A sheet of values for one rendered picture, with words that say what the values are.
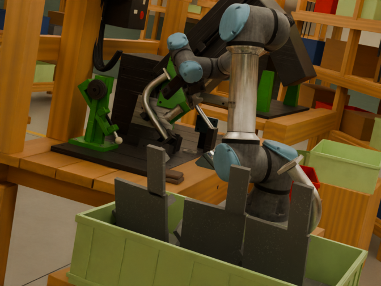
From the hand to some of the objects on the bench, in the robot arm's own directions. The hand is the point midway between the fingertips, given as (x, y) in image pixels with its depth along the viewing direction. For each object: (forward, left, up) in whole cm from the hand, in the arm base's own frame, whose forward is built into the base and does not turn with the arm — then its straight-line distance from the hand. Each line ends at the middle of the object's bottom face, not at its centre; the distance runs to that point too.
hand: (190, 107), depth 279 cm
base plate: (+16, -14, -24) cm, 32 cm away
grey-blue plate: (+1, -24, -22) cm, 33 cm away
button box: (-15, +3, -23) cm, 27 cm away
